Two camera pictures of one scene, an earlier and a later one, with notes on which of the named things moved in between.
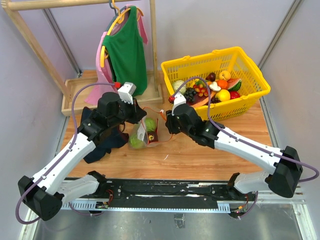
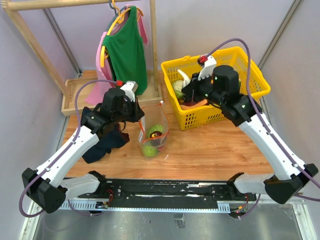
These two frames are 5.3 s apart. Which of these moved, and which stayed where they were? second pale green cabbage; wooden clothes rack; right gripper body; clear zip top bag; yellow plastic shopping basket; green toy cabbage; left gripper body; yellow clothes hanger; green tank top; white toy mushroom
Moved: clear zip top bag; white toy mushroom; right gripper body; green toy cabbage
Stayed: yellow plastic shopping basket; wooden clothes rack; second pale green cabbage; green tank top; left gripper body; yellow clothes hanger
